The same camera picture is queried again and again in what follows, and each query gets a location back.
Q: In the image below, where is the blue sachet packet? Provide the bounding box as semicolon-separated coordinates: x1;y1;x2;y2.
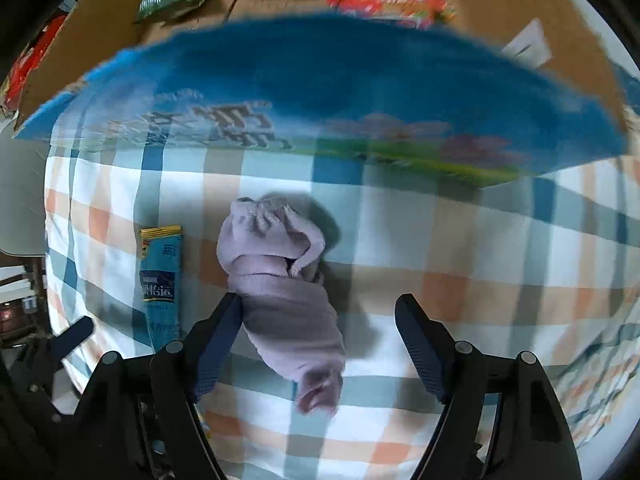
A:
139;225;183;353

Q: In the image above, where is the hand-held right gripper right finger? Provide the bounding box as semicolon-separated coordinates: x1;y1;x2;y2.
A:
394;294;583;480

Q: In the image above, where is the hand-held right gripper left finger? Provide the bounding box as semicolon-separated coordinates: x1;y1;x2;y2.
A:
75;292;243;480

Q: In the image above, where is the plaid bed sheet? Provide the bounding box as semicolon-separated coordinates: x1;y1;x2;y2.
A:
44;130;640;480

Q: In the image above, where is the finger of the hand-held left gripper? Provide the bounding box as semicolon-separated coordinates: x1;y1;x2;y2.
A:
50;316;96;361

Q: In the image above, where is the red plastic bag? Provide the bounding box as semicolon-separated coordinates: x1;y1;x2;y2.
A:
0;15;67;111

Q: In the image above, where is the lavender sock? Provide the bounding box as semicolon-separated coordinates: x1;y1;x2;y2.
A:
216;192;346;416

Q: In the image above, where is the red patterned snack bag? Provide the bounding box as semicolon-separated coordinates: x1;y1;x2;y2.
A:
325;0;457;29

